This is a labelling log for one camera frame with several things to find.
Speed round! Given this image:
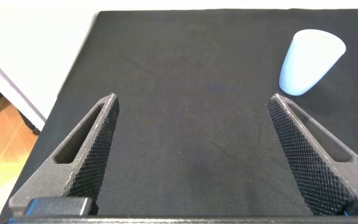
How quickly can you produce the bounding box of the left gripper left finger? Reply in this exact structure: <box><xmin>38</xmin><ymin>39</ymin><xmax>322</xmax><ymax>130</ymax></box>
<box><xmin>8</xmin><ymin>92</ymin><xmax>120</xmax><ymax>217</ymax></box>

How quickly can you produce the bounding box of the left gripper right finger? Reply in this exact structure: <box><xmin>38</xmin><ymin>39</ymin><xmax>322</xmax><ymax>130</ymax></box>
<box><xmin>267</xmin><ymin>93</ymin><xmax>358</xmax><ymax>216</ymax></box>

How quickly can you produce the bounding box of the black stand leg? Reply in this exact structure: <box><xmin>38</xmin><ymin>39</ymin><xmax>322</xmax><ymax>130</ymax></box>
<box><xmin>16</xmin><ymin>108</ymin><xmax>42</xmax><ymax>136</ymax></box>

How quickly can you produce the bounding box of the light blue plastic cup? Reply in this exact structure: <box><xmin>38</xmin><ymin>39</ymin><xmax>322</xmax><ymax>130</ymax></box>
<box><xmin>278</xmin><ymin>29</ymin><xmax>347</xmax><ymax>96</ymax></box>

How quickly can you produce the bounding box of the white wall base rail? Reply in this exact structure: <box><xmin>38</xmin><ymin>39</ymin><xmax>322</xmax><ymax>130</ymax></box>
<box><xmin>0</xmin><ymin>47</ymin><xmax>47</xmax><ymax>124</ymax></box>

